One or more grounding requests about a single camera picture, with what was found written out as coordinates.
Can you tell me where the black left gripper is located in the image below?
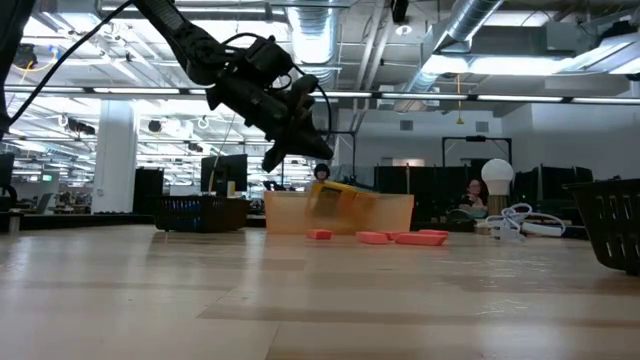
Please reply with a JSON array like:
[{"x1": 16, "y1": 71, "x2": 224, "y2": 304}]
[{"x1": 205, "y1": 69, "x2": 335, "y2": 174}]

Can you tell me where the yellow green crayon box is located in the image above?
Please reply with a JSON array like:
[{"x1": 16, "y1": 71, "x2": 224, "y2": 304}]
[{"x1": 306, "y1": 180, "x2": 382, "y2": 234}]

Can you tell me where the person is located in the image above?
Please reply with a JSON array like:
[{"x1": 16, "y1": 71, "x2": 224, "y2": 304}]
[
  {"x1": 455, "y1": 178, "x2": 490, "y2": 217},
  {"x1": 310, "y1": 162, "x2": 332, "y2": 194}
]

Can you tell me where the orange translucent plastic bin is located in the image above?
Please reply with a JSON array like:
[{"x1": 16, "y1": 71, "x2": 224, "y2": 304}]
[{"x1": 263, "y1": 190, "x2": 416, "y2": 236}]

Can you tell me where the black computer monitor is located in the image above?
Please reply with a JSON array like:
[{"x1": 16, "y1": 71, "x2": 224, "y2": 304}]
[{"x1": 200, "y1": 153, "x2": 249, "y2": 198}]

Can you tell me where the black partition panel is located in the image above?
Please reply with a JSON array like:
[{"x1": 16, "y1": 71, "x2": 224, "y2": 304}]
[
  {"x1": 373, "y1": 164, "x2": 484, "y2": 224},
  {"x1": 514, "y1": 165, "x2": 595, "y2": 211}
]

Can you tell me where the blue black small device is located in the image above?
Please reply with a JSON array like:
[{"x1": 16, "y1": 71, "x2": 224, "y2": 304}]
[{"x1": 151, "y1": 194, "x2": 252, "y2": 233}]

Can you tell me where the black cabinet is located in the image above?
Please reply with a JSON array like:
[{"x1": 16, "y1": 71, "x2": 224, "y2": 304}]
[{"x1": 132, "y1": 166, "x2": 166, "y2": 215}]

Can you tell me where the white light bulb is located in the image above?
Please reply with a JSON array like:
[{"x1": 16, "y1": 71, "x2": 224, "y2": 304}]
[{"x1": 480, "y1": 157, "x2": 516, "y2": 217}]

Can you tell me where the white building column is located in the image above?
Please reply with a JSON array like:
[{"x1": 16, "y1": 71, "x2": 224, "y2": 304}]
[{"x1": 91, "y1": 98, "x2": 140, "y2": 215}]

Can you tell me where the black mesh basket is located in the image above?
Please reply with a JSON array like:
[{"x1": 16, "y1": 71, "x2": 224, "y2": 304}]
[{"x1": 562, "y1": 178, "x2": 640, "y2": 277}]

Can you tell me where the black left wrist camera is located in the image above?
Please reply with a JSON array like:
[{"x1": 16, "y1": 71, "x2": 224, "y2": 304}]
[{"x1": 243, "y1": 35, "x2": 295, "y2": 76}]

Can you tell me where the yellow hanging cord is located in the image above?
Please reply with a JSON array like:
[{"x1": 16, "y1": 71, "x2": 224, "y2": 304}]
[{"x1": 454, "y1": 73, "x2": 465, "y2": 126}]

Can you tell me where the silver spiral ventilation duct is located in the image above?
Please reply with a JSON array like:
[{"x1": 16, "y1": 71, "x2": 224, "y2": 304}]
[{"x1": 399, "y1": 0, "x2": 504, "y2": 96}]

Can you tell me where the white power cable with switch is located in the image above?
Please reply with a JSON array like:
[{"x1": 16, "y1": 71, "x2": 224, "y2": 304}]
[{"x1": 473, "y1": 201, "x2": 568, "y2": 245}]

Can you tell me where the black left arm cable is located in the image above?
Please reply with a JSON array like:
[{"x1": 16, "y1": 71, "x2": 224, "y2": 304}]
[{"x1": 4, "y1": 0, "x2": 137, "y2": 126}]

